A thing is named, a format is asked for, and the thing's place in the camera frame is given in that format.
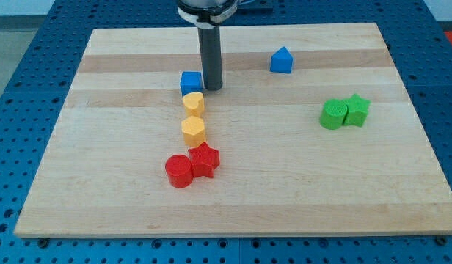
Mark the green cylinder block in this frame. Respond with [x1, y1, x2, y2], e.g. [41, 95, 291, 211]
[319, 99, 348, 130]

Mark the blue cube block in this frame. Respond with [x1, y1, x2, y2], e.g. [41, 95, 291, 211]
[180, 71, 203, 96]

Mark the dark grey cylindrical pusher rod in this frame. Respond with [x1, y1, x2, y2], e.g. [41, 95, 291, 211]
[198, 26, 223, 91]

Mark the yellow hexagon block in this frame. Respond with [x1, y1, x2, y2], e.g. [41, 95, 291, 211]
[181, 116, 206, 147]

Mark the red star block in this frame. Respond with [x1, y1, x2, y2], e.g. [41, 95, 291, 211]
[188, 142, 220, 178]

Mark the red cylinder block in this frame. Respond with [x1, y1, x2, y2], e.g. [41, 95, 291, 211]
[165, 155, 193, 188]

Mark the green star block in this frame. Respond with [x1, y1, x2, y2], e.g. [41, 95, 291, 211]
[343, 94, 371, 127]

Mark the yellow heart block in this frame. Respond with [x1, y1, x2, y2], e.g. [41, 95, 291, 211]
[182, 92, 205, 117]

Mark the blue triangular prism block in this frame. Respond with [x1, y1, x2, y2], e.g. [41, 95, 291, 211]
[269, 46, 294, 74]

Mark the wooden board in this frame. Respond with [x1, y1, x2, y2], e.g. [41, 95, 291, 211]
[15, 23, 452, 238]

